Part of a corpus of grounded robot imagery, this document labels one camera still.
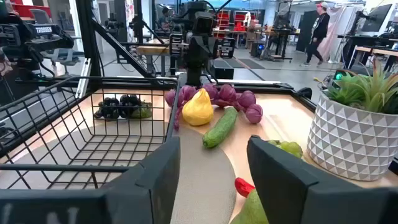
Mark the person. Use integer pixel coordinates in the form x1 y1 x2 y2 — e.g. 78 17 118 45
157 6 172 30
300 1 331 68

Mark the wooden desk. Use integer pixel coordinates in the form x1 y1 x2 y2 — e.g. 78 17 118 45
348 45 398 72

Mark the pink curtain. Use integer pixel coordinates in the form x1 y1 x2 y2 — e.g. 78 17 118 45
317 6 364 62

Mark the red storage bin rack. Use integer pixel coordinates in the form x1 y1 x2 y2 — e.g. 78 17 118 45
216 9 261 32

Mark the green mango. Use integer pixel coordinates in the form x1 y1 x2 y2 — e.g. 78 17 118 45
229 189 270 224

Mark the black aluminium table frame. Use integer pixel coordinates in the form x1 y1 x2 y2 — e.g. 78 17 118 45
12 0 315 113

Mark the grey office chair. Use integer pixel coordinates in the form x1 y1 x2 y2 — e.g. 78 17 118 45
29 8 85 77

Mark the green artichoke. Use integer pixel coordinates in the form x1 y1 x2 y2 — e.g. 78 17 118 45
132 101 153 119

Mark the black wire basket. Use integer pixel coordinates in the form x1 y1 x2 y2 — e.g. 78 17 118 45
0 76 181 191

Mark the green cucumber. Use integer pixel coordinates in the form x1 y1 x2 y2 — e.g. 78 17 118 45
202 107 239 149

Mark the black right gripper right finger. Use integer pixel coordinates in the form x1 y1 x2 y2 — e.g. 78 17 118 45
246 135 355 224

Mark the green grape bunch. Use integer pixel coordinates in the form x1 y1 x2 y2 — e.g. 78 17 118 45
267 139 304 159

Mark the black equipment case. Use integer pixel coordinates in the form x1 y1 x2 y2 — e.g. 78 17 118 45
210 58 234 80

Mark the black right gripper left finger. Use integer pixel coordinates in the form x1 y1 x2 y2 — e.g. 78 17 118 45
102 136 182 224

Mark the dark purple grape bunch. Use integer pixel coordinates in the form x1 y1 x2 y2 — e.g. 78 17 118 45
93 94 141 120

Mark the wooden workbench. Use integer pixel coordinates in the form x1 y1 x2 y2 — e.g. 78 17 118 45
136 37 175 77

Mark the red chili pepper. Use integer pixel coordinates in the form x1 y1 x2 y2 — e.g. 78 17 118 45
234 177 256 198

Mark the black computer monitor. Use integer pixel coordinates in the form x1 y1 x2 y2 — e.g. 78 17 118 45
357 3 394 35

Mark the white patterned succulent pot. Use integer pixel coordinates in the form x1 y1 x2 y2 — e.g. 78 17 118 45
306 58 398 182

